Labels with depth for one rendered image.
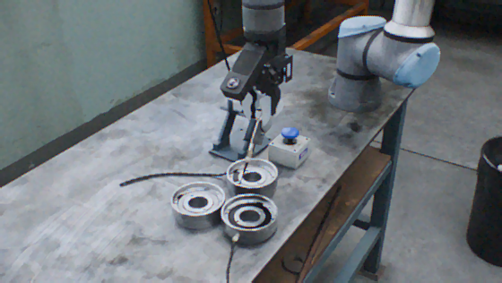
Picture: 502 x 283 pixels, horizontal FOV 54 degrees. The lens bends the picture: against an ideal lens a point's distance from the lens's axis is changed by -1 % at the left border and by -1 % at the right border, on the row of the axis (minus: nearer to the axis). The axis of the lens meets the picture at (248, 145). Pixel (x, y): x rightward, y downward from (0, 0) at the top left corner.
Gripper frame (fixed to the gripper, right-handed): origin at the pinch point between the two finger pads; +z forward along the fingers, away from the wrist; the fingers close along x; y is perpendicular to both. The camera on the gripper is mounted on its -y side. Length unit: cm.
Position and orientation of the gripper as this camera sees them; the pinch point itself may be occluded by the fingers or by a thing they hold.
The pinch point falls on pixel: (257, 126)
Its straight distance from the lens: 100.3
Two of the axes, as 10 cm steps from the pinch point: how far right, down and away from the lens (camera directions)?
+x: -8.1, -3.0, 5.0
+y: 5.8, -4.4, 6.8
